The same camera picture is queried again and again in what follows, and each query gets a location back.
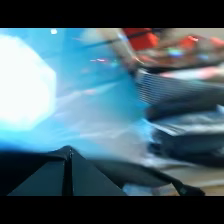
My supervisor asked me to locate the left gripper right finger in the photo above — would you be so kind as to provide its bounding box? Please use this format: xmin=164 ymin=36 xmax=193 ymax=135
xmin=69 ymin=147 xmax=127 ymax=197

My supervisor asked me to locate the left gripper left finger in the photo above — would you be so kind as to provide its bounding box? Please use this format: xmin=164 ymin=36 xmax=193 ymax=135
xmin=7 ymin=146 xmax=70 ymax=197

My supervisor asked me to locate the black garment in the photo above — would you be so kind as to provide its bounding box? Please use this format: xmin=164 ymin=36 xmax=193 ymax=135
xmin=0 ymin=145 xmax=206 ymax=197

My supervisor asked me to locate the dark blue garment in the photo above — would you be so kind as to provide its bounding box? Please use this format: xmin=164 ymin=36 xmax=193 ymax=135
xmin=148 ymin=128 xmax=224 ymax=168

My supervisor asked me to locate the striped garment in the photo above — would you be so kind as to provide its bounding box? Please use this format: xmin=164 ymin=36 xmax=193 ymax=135
xmin=134 ymin=68 xmax=224 ymax=114

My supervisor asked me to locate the red garment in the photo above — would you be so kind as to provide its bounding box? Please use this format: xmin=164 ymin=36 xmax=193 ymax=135
xmin=122 ymin=28 xmax=160 ymax=52

